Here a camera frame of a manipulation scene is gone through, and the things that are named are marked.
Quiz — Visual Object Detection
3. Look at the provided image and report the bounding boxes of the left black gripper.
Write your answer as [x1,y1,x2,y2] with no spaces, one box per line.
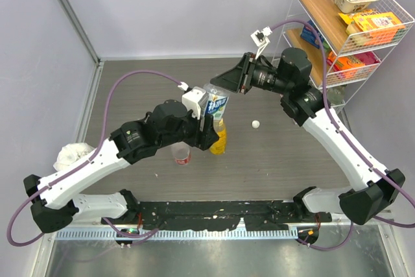
[158,106,219,151]

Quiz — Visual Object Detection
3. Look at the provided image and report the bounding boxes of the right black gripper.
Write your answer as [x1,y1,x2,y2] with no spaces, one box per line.
[212,53,292,95]

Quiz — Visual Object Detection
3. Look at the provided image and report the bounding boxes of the yellow juice bottle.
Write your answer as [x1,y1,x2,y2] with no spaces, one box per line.
[209,119,227,155]

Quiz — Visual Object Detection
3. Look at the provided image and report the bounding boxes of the clear Pocari water bottle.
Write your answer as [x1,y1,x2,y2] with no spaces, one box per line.
[203,83,230,121]

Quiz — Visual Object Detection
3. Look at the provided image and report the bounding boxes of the white blue bottle cap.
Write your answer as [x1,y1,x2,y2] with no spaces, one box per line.
[252,120,260,128]

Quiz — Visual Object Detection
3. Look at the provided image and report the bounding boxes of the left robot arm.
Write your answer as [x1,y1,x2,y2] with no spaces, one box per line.
[23,100,219,234]

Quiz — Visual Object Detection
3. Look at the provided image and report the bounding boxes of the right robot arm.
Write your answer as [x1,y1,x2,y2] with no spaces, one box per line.
[210,47,405,225]

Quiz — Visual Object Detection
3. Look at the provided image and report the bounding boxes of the red cap clear bottle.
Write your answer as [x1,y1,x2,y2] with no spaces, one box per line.
[171,142,191,165]

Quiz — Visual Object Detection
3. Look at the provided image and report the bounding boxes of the blue snack box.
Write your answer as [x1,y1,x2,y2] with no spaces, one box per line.
[300,20,325,49]

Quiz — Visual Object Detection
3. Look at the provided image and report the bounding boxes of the clear glass jar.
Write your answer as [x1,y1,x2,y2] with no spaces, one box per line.
[326,85,346,113]

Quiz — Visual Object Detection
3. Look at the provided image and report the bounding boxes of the orange red snack pack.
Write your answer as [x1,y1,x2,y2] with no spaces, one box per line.
[326,51,380,79]

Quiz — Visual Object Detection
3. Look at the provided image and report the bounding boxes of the white crumpled cloth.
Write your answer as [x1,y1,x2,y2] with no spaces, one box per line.
[53,143,94,171]

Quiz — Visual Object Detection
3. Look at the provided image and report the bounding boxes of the orange yellow snack box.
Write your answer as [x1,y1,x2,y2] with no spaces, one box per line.
[338,9,406,47]

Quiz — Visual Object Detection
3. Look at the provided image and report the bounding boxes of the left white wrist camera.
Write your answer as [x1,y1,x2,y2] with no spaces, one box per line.
[178,82,208,120]

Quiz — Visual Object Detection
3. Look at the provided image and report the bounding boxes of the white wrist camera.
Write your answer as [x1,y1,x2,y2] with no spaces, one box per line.
[178,82,208,120]
[250,27,272,60]

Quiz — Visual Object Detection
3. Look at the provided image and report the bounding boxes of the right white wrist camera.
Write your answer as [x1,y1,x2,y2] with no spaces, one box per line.
[250,27,272,60]

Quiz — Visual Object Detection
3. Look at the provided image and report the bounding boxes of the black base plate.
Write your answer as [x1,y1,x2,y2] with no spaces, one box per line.
[108,200,332,232]

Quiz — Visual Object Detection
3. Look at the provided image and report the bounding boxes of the white slotted cable duct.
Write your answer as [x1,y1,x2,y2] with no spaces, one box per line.
[55,226,298,241]

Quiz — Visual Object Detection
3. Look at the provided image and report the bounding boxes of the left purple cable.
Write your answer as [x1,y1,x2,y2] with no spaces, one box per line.
[6,69,182,247]

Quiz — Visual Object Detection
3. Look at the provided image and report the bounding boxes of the white wire shelf rack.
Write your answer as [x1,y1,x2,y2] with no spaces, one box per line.
[277,0,414,112]

